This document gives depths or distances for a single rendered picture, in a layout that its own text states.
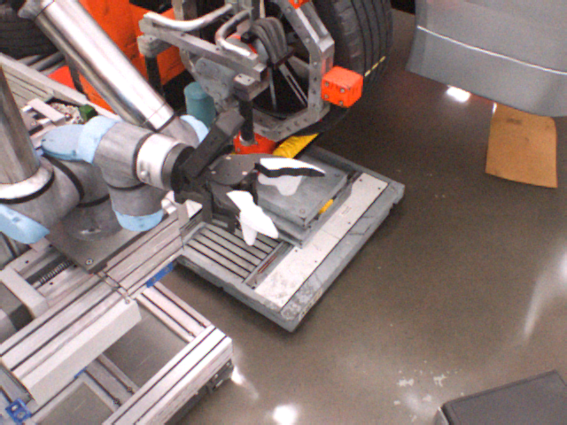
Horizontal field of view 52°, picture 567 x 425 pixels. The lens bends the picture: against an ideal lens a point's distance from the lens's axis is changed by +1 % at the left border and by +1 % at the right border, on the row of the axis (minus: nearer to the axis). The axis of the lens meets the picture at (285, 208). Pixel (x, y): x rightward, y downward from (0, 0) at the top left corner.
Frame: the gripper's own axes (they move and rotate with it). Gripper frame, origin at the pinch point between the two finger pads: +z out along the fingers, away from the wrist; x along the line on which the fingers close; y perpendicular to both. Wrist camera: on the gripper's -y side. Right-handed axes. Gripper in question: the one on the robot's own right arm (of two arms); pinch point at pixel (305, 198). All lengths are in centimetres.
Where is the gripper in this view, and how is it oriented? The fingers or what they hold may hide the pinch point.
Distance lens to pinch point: 76.2
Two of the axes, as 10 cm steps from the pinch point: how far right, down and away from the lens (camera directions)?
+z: 9.0, 3.2, -3.0
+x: -4.3, 5.5, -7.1
